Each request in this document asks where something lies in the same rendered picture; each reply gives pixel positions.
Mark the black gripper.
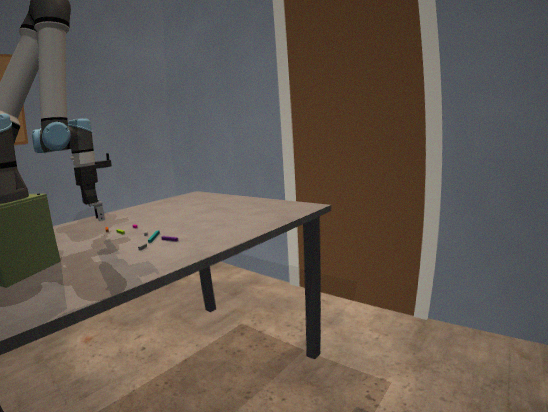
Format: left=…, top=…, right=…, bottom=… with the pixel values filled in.
left=71, top=151, right=112, bottom=221

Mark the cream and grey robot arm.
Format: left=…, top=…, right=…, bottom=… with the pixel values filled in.
left=0, top=0, right=94, bottom=204

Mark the turquoise rod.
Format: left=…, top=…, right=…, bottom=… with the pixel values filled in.
left=148, top=230, right=160, bottom=243

